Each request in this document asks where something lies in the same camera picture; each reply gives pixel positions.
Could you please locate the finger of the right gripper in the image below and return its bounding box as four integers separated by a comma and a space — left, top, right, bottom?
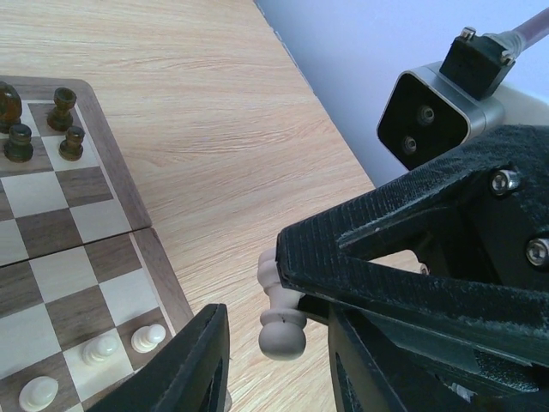
276, 125, 548, 386

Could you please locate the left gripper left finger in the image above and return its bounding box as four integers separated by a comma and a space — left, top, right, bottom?
90, 304, 230, 412

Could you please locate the dark piece right corner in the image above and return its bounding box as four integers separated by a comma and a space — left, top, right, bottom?
46, 87, 77, 132

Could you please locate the dark chess piece mid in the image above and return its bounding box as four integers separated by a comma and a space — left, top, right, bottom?
1, 82, 22, 133

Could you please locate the dark chess piece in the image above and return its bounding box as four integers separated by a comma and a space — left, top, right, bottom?
3, 124, 33, 163

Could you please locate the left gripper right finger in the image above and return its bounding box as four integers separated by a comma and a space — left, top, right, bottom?
329, 306, 407, 411

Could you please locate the wooden chess board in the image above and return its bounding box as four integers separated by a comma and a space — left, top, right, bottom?
1, 76, 191, 411

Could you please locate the dark pawn right end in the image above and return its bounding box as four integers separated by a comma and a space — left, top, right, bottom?
58, 125, 86, 161

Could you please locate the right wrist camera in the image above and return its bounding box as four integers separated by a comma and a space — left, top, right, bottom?
377, 23, 548, 170

